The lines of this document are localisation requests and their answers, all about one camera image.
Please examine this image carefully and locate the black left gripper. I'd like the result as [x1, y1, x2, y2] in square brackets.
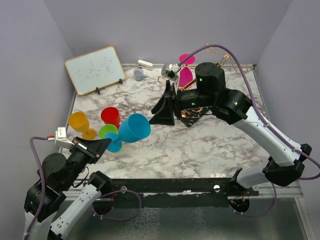
[62, 135, 112, 189]

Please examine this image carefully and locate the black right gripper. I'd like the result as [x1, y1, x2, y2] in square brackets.
[149, 80, 214, 126]

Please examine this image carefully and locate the green wine glass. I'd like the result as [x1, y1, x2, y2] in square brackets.
[98, 124, 118, 139]

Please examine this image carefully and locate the blue wine glass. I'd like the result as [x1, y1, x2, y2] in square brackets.
[103, 113, 151, 153]

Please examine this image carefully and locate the yellow wine glass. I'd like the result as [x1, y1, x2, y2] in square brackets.
[68, 111, 97, 140]

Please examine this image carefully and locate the red wine glass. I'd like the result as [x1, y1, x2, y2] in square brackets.
[100, 106, 121, 129]

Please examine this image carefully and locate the pink wine glass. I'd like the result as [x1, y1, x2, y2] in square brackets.
[179, 56, 196, 89]

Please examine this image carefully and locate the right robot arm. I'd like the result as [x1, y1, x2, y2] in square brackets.
[149, 62, 312, 196]

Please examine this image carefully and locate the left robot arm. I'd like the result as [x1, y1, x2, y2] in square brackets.
[23, 136, 111, 240]

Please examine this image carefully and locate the black marble rack base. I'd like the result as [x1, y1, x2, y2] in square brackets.
[180, 107, 210, 128]

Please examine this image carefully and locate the small clear plastic jar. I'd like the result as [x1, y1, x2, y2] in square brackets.
[133, 68, 145, 82]

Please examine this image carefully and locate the white eraser block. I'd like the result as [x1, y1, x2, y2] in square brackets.
[137, 59, 154, 71]

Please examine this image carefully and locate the small whiteboard with stand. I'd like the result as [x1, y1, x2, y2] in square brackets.
[64, 46, 126, 96]

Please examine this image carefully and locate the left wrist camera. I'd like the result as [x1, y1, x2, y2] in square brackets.
[54, 127, 73, 150]

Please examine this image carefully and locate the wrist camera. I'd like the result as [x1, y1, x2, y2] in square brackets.
[54, 127, 73, 150]
[161, 63, 181, 93]

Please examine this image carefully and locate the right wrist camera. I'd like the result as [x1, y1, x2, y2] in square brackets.
[161, 63, 181, 93]

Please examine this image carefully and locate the gold wire glass rack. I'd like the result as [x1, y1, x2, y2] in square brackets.
[157, 43, 251, 116]

